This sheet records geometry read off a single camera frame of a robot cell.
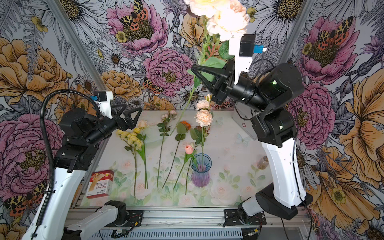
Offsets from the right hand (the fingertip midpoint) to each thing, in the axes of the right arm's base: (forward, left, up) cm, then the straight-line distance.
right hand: (189, 73), depth 38 cm
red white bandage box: (-4, +51, -61) cm, 79 cm away
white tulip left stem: (+16, +33, -64) cm, 74 cm away
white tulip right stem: (+6, +3, -66) cm, 66 cm away
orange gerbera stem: (+33, +8, -61) cm, 70 cm away
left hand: (+10, +23, -22) cm, 33 cm away
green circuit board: (-25, +37, -68) cm, 81 cm away
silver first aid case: (+37, -33, -54) cm, 73 cm away
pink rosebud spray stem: (+36, +21, -63) cm, 75 cm away
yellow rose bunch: (+23, +39, -58) cm, 73 cm away
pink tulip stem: (-1, +2, -37) cm, 37 cm away
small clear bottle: (+4, -38, -59) cm, 71 cm away
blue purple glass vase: (-1, -3, -63) cm, 64 cm away
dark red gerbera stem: (+31, -3, -64) cm, 71 cm away
